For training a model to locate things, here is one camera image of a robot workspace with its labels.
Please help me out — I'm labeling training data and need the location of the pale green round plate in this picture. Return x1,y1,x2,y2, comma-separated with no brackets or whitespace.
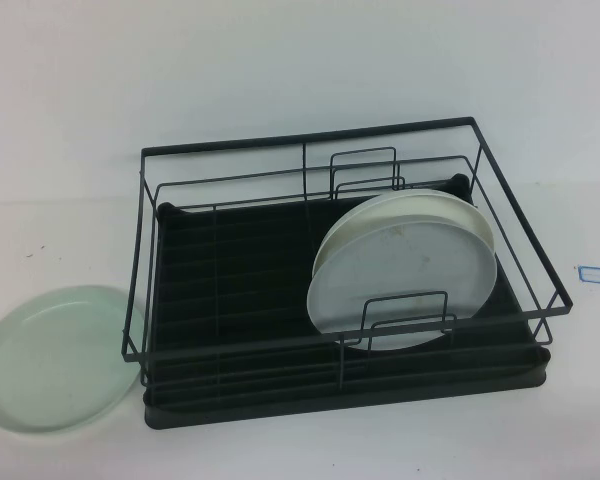
0,284,146,435

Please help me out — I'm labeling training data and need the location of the grey white round plate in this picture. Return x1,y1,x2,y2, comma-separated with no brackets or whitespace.
307,196,499,351

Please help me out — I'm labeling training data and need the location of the cream round plate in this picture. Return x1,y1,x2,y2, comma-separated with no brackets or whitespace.
312,188,496,276

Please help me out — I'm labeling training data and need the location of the black plastic drip tray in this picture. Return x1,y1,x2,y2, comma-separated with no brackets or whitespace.
143,172,552,432

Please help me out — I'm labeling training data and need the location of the black wire dish rack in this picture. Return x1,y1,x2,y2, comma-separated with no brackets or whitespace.
121,116,575,389

